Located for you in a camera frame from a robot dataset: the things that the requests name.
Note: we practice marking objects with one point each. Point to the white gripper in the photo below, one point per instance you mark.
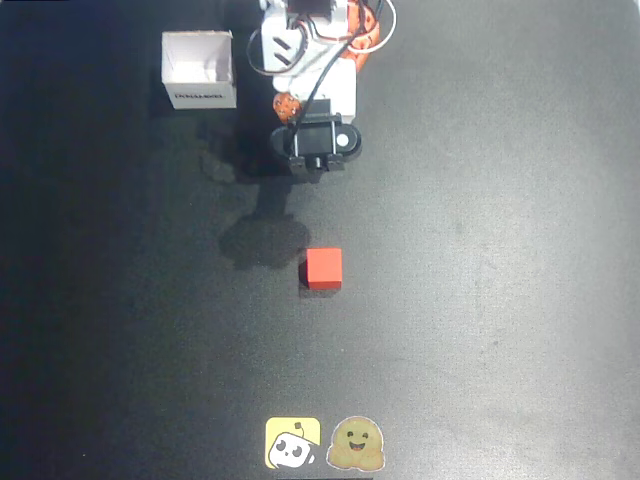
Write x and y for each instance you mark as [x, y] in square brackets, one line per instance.
[341, 95]

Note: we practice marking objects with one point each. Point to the red cube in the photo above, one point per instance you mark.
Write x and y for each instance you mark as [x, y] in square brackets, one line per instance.
[324, 267]

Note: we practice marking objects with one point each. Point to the orange robot base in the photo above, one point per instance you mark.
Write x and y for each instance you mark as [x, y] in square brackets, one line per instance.
[363, 57]

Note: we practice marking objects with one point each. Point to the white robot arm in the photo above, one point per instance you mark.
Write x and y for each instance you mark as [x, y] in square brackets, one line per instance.
[268, 30]

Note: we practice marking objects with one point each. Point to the white cardboard box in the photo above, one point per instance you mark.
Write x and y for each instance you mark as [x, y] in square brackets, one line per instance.
[200, 75]

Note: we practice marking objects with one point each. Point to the yellow robot sticker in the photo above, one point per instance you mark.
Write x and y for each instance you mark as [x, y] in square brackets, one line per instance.
[285, 430]

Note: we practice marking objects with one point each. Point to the hugging face sticker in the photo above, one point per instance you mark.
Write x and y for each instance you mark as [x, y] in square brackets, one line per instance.
[356, 445]

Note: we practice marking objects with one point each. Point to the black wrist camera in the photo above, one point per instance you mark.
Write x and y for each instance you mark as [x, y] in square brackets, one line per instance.
[315, 139]

